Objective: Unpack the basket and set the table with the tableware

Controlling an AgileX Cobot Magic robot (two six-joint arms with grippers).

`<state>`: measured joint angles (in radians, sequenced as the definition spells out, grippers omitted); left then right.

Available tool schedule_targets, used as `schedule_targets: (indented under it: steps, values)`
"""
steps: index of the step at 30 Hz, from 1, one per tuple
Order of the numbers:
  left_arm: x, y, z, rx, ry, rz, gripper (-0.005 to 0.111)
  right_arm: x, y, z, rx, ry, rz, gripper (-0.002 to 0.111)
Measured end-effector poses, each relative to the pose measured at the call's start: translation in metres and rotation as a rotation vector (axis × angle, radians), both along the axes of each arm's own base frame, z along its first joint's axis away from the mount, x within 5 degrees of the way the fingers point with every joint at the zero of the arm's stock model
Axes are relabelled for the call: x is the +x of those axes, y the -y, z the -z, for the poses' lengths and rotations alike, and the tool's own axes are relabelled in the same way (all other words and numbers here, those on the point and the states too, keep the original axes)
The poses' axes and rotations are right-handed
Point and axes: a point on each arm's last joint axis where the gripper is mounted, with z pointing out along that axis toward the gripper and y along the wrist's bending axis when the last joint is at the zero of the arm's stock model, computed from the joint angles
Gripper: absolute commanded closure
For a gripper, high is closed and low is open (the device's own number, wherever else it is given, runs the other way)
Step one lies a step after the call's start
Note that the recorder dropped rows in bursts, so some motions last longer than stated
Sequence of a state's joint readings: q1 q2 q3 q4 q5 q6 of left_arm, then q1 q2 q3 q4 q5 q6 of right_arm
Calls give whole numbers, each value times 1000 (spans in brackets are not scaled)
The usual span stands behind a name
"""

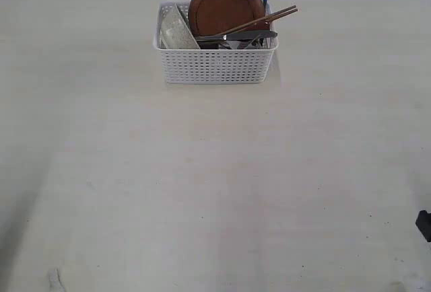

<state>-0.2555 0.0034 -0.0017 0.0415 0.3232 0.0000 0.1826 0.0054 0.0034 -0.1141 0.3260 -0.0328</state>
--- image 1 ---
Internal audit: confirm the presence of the lower brown wooden chopstick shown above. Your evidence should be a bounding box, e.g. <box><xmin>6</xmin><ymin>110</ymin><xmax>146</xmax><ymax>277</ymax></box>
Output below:
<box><xmin>215</xmin><ymin>7</ymin><xmax>298</xmax><ymax>37</ymax></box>

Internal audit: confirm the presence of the silver table knife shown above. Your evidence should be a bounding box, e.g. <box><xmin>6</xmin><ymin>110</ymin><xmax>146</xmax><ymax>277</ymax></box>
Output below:
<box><xmin>195</xmin><ymin>30</ymin><xmax>277</xmax><ymax>42</ymax></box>

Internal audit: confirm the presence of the silver fork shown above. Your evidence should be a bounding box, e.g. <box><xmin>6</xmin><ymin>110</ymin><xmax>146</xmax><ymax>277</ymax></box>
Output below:
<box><xmin>236</xmin><ymin>34</ymin><xmax>265</xmax><ymax>50</ymax></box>

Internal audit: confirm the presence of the brown wooden chopstick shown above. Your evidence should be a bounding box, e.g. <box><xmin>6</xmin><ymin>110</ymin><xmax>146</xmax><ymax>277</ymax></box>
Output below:
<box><xmin>215</xmin><ymin>7</ymin><xmax>298</xmax><ymax>37</ymax></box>
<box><xmin>215</xmin><ymin>5</ymin><xmax>297</xmax><ymax>36</ymax></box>

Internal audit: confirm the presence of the upper brown wooden chopstick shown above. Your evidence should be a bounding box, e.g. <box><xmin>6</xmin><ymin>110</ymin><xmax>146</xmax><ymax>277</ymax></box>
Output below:
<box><xmin>215</xmin><ymin>5</ymin><xmax>297</xmax><ymax>36</ymax></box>

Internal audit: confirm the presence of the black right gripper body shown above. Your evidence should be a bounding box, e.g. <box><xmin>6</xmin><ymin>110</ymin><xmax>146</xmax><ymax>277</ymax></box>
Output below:
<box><xmin>416</xmin><ymin>210</ymin><xmax>431</xmax><ymax>242</ymax></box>

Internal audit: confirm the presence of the white perforated plastic basket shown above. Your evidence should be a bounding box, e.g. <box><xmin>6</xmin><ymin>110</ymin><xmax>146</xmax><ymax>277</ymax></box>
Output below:
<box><xmin>153</xmin><ymin>1</ymin><xmax>278</xmax><ymax>84</ymax></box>

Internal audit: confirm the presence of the grey speckled ceramic dish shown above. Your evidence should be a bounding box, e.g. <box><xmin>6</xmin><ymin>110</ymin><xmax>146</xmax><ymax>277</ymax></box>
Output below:
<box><xmin>160</xmin><ymin>4</ymin><xmax>200</xmax><ymax>50</ymax></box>

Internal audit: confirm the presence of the brown round wooden plate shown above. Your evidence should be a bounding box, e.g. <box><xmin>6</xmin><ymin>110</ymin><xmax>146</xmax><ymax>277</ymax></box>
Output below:
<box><xmin>188</xmin><ymin>0</ymin><xmax>265</xmax><ymax>36</ymax></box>

